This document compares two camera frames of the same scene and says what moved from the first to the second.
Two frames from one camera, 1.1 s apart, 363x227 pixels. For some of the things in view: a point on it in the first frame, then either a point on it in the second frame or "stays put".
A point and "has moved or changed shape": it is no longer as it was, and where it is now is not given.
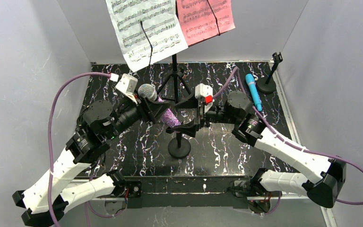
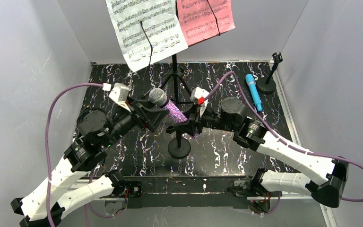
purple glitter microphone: (148, 91) has moved or changed shape
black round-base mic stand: (267, 85) stays put
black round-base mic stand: (179, 147) stays put
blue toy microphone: (252, 87) stays put
